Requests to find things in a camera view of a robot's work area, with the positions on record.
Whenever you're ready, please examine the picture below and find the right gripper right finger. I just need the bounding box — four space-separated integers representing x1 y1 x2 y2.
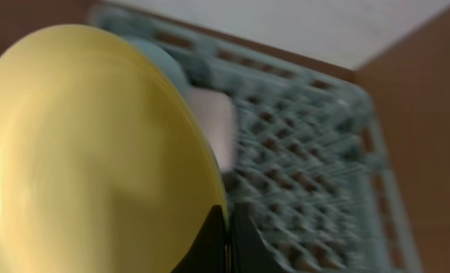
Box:
230 204 286 273

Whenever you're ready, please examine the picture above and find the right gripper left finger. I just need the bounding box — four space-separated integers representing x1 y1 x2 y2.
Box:
171 205 227 273

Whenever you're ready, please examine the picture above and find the yellow round plate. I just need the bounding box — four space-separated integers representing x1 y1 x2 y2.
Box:
0 24 227 272

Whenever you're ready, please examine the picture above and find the white bowl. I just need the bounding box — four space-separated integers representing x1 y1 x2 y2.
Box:
186 87 238 173

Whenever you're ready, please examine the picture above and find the light blue bowl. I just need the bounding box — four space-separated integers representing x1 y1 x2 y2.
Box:
127 36 190 97

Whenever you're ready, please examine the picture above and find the grey plastic dishwasher rack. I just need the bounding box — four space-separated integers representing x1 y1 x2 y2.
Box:
89 3 423 273

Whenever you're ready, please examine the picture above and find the brown cardboard box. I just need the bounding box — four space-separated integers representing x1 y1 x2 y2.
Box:
355 9 450 272

